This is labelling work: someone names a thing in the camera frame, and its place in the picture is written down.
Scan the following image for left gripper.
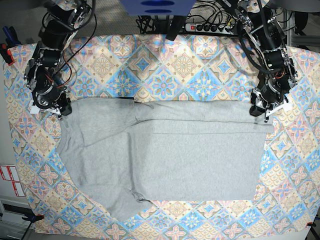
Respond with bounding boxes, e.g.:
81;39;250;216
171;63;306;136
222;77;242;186
249;80;292;123

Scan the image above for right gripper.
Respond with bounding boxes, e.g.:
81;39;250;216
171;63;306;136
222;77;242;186
30;83;72;120

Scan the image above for grey T-shirt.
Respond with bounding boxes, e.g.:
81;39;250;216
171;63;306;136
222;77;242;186
57;98;274;221

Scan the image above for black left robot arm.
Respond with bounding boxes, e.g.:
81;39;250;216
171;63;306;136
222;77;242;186
234;0;298;122

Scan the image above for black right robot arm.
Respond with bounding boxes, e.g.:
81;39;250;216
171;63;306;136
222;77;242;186
23;0;97;118

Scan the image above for black orange clamp upper left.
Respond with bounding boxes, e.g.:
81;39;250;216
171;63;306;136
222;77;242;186
0;43;14;66

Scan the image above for black orange clamp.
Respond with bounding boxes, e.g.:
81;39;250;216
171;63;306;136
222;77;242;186
0;43;14;66
21;214;44;223
307;222;317;228

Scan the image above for red white label stickers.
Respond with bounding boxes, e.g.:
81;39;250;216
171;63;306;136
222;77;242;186
0;164;25;198

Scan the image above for patterned tile tablecloth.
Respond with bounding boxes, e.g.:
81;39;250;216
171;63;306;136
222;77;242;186
3;35;320;240

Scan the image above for white power strip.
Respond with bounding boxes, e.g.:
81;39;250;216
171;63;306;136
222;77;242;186
184;23;232;34

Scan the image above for black orange clamp lower left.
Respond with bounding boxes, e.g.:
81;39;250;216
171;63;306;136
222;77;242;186
21;214;44;223

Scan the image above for black orange clamp lower right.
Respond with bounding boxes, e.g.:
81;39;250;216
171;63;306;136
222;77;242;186
307;222;317;228

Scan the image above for black support bracket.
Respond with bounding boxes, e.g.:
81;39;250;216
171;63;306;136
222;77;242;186
165;15;186;41

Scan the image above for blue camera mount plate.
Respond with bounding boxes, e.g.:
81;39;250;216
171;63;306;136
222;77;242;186
120;0;196;16

